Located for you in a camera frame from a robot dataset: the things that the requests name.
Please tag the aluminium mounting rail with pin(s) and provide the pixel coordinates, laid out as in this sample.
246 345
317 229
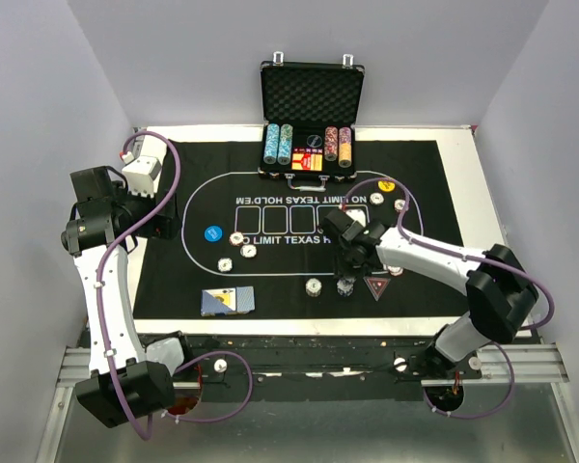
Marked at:
523 363

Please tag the white table board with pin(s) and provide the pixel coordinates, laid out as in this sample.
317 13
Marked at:
474 210

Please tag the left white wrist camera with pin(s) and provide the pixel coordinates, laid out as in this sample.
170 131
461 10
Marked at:
141 171

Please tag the grey white chip stack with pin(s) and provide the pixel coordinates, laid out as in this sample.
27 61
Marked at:
313 287

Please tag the red purple chip row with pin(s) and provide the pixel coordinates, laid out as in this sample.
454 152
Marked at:
331 143

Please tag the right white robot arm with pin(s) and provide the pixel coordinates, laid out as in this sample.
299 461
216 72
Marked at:
499 293

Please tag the red card deck in case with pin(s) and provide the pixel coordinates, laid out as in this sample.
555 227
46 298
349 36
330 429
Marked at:
307 160

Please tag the black poker table mat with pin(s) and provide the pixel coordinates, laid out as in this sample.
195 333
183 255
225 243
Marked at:
218 184

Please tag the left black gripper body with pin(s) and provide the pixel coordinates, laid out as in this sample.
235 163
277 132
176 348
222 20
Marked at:
163 225

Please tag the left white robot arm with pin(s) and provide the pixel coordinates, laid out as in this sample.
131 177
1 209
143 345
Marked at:
130 376

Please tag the black aluminium chip case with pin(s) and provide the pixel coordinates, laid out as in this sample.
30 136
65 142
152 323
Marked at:
310 97

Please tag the red white chip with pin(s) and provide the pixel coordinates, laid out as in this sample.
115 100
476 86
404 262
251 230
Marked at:
399 205
237 239

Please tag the teal grey chip row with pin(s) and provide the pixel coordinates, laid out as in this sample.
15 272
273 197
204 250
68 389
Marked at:
285 144

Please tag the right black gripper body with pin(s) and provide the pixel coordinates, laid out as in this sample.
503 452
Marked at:
345 262

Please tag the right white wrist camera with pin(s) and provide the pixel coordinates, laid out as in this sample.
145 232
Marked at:
358 215

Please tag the yellow round blind button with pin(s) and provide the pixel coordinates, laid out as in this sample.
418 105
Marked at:
386 186

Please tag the blue round blind button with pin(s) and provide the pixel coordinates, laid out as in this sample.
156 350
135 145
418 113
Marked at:
213 234

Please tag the light blue chip row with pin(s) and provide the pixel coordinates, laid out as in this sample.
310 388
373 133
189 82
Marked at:
271 143

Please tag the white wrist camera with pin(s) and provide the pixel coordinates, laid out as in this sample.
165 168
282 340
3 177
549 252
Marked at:
358 215
141 171

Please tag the blue white chip stack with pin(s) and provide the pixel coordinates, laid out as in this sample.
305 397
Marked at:
345 287

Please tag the orange chip row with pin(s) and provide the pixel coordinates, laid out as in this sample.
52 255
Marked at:
345 147

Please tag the triangular dealer button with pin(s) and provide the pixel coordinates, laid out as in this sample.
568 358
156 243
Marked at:
376 286

